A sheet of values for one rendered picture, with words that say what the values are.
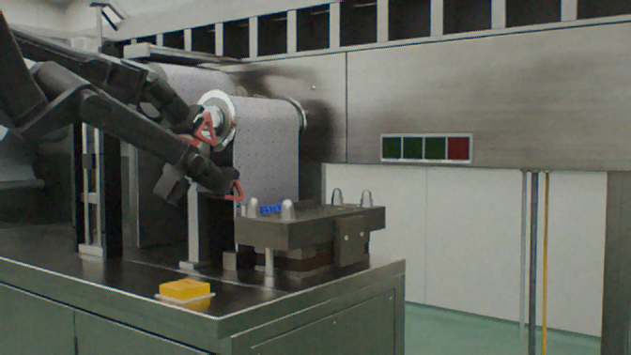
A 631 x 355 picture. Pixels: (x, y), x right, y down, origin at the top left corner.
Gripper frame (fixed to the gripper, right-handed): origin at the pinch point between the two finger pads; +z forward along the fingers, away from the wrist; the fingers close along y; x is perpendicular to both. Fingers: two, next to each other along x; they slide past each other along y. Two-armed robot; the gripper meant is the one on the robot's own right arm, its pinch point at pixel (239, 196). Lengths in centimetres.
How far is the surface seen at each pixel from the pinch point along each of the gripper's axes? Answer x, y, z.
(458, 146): 25, 42, 20
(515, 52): 44, 55, 10
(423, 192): 114, -87, 239
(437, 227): 93, -76, 251
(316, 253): -7.7, 18.8, 11.1
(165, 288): -27.6, 8.5, -17.2
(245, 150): 10.4, 0.3, -4.0
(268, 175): 9.0, 0.2, 6.0
